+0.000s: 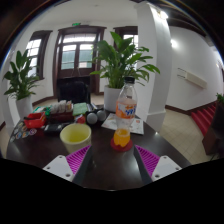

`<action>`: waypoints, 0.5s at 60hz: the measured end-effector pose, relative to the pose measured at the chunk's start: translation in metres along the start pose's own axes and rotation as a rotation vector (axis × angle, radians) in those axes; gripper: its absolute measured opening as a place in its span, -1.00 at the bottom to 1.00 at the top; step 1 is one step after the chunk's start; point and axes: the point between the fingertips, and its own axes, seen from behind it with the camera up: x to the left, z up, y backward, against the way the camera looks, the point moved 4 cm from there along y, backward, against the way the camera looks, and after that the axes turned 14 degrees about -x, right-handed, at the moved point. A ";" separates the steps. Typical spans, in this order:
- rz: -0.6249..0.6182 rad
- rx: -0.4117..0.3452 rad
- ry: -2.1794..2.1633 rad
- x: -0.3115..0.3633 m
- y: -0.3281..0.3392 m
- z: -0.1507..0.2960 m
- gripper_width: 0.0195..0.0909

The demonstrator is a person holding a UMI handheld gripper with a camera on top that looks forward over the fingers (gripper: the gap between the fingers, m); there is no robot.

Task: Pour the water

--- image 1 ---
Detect pale yellow cup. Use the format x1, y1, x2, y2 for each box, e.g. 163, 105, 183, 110
59, 123, 92, 154

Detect small red ball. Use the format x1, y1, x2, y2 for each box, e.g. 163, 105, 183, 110
75, 115, 87, 125

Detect black office chair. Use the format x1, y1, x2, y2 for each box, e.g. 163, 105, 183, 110
55, 75, 92, 105

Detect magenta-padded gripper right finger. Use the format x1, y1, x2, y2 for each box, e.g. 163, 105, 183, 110
133, 145, 183, 186

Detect green folded cloth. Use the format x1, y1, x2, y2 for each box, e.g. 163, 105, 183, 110
72, 102, 89, 117

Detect dark framed window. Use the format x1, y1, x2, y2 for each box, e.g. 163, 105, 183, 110
113, 25, 139, 48
24, 29, 53, 81

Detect leafy potted plant white pot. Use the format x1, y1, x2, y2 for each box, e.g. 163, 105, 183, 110
89, 31, 161, 113
2, 49, 41, 119

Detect flat round red coaster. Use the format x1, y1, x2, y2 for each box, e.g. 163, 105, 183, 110
110, 137, 134, 153

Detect red plastic box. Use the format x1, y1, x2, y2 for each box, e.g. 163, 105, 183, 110
23, 112, 47, 129

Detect red carpeted stairs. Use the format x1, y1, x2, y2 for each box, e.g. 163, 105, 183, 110
191, 103, 218, 137

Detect orange drink bottle black cap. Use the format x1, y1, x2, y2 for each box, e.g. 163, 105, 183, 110
112, 76, 138, 149

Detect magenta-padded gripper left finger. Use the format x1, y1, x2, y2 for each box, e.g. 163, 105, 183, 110
42, 144, 93, 186

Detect dark wooden cabinet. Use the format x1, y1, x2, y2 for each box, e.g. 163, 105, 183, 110
202, 103, 224, 157

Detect dark wooden glazed door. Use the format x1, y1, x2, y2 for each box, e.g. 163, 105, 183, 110
53, 24, 107, 94

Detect grey headed microphone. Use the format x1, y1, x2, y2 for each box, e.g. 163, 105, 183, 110
96, 109, 108, 122
85, 112, 99, 126

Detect printed paper booklet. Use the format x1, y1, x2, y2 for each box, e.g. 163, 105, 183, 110
100, 112, 145, 136

